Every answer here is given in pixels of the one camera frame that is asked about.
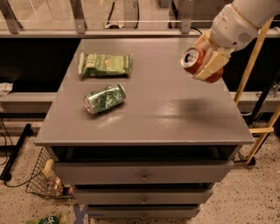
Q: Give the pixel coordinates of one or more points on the bottom grey drawer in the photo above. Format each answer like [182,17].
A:
[125,212]

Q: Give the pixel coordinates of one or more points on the metal glass railing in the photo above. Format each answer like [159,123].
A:
[92,18]

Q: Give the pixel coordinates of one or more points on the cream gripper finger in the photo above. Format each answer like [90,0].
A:
[203,42]
[212,65]

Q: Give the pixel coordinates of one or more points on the green package on floor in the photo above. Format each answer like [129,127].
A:
[60,218]

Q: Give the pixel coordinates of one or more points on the red coke can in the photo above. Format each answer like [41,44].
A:
[192,60]

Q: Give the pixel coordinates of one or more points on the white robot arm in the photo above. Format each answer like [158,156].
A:
[235,26]

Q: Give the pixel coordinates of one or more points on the green soda can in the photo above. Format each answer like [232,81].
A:
[104,99]

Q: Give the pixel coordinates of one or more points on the black wire basket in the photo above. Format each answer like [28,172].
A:
[44,182]

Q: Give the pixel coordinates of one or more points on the grey drawer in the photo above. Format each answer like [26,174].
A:
[142,196]
[137,173]
[125,212]

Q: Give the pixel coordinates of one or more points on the middle grey drawer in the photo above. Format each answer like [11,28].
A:
[142,196]

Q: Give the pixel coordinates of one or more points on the grey drawer cabinet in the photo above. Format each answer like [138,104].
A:
[167,115]

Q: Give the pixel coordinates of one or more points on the top grey drawer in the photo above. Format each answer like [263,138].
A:
[137,173]

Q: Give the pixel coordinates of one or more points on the green chip bag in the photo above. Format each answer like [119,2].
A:
[99,65]

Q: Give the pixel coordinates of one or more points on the black bar on floor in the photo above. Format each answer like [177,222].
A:
[6,173]

